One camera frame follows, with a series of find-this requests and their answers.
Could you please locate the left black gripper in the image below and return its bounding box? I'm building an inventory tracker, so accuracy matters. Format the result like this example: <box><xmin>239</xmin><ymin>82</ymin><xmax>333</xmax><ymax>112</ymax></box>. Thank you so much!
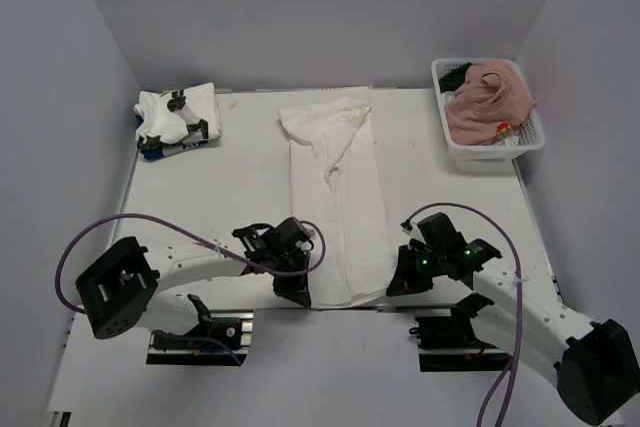
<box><xmin>268</xmin><ymin>248</ymin><xmax>311</xmax><ymax>306</ymax></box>

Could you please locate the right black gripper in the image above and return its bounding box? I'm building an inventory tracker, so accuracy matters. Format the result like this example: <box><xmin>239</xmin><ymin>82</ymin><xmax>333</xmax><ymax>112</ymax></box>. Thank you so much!
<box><xmin>388</xmin><ymin>243</ymin><xmax>446</xmax><ymax>296</ymax></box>

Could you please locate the white red-print t-shirt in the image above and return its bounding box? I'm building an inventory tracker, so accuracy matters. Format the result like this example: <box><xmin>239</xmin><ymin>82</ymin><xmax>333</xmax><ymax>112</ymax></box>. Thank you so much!
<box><xmin>278</xmin><ymin>97</ymin><xmax>395</xmax><ymax>308</ymax></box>

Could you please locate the pink t-shirt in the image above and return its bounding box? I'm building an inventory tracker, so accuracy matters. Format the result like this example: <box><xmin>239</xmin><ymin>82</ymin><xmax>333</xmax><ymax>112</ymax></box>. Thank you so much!
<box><xmin>444</xmin><ymin>59</ymin><xmax>535</xmax><ymax>146</ymax></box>

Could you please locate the dark green t-shirt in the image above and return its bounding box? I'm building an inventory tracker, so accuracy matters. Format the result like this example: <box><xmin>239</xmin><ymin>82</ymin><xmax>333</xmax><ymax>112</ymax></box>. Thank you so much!
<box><xmin>438</xmin><ymin>62</ymin><xmax>472</xmax><ymax>92</ymax></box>

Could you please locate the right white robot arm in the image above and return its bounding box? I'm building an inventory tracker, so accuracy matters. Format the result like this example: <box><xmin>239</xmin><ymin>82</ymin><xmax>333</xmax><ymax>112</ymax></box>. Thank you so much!
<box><xmin>386</xmin><ymin>213</ymin><xmax>639</xmax><ymax>426</ymax></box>

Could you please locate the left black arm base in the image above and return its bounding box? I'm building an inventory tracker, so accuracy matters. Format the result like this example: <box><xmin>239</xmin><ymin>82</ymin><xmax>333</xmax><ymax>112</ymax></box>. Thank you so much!
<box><xmin>146</xmin><ymin>312</ymin><xmax>253</xmax><ymax>367</ymax></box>

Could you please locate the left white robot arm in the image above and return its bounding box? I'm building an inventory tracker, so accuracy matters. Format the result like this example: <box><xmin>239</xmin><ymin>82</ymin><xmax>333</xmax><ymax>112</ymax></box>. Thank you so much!
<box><xmin>75</xmin><ymin>217</ymin><xmax>324</xmax><ymax>346</ymax></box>

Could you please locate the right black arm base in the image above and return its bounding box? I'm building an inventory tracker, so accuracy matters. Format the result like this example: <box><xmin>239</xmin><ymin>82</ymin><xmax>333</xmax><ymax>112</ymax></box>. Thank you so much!
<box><xmin>409</xmin><ymin>315</ymin><xmax>511</xmax><ymax>373</ymax></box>

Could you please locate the folded blue t-shirt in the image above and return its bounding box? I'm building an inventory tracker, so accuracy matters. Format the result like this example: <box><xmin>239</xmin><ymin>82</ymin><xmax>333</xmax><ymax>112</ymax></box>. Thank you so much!
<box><xmin>136</xmin><ymin>114</ymin><xmax>210</xmax><ymax>162</ymax></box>

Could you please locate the folded white printed t-shirt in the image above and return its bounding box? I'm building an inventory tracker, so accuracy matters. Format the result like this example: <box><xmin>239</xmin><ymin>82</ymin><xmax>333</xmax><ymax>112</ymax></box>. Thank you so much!
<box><xmin>133</xmin><ymin>82</ymin><xmax>222</xmax><ymax>150</ymax></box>

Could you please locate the white plastic basket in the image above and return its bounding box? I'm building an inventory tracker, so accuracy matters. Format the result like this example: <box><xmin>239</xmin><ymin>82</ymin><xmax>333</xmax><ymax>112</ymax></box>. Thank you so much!
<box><xmin>431</xmin><ymin>57</ymin><xmax>545</xmax><ymax>161</ymax></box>

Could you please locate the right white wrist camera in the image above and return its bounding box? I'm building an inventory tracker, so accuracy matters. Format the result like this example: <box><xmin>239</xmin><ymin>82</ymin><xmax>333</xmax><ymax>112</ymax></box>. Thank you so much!
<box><xmin>401</xmin><ymin>220</ymin><xmax>424</xmax><ymax>243</ymax></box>

